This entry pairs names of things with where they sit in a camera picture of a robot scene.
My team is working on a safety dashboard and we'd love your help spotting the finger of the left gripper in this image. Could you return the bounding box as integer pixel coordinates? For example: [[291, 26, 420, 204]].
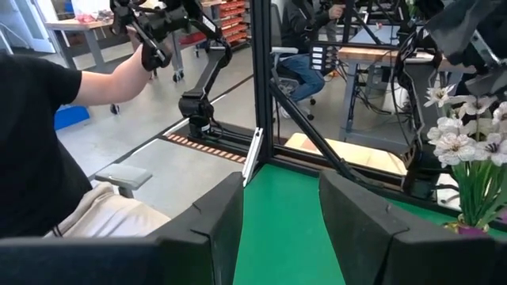
[[425, 0, 501, 67]]

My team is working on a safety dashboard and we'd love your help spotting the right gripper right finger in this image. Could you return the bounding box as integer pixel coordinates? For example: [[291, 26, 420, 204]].
[[318, 169, 507, 285]]

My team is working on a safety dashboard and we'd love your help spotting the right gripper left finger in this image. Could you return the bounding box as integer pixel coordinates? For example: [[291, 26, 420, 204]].
[[0, 171, 246, 285]]

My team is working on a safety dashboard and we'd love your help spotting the white flower bunch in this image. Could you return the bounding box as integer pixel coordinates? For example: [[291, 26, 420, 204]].
[[451, 94, 507, 229], [422, 83, 500, 229]]

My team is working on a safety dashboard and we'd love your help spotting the person's left forearm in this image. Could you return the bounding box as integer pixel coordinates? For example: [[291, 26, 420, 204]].
[[72, 43, 155, 107]]

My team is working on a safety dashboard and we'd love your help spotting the green table mat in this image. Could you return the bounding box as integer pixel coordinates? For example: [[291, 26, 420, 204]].
[[232, 162, 507, 285]]

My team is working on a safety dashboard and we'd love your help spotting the wooden workbench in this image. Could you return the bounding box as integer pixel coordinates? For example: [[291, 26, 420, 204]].
[[338, 45, 476, 143]]

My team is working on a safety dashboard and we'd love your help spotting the grey chair armrest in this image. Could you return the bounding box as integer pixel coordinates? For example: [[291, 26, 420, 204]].
[[93, 162, 154, 199]]

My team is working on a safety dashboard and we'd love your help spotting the black box with white labels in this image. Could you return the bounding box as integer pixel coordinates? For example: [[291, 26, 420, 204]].
[[308, 42, 337, 74]]

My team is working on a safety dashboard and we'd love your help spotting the person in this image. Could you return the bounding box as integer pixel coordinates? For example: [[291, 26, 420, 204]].
[[283, 0, 345, 104], [0, 51, 171, 239]]

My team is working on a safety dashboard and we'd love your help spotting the office chair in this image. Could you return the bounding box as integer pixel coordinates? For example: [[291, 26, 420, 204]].
[[271, 3, 318, 122]]

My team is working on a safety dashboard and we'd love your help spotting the blue bin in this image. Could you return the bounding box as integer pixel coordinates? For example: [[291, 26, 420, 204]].
[[53, 103, 91, 131]]

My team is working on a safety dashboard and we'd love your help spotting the wooden table on wheels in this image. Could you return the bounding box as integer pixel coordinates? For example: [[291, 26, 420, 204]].
[[43, 17, 187, 84]]

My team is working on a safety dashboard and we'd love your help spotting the silver frame bracket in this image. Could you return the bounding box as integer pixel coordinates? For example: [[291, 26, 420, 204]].
[[241, 126, 265, 188]]

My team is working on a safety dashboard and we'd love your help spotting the black aluminium table frame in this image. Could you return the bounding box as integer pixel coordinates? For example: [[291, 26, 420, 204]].
[[158, 0, 507, 234]]

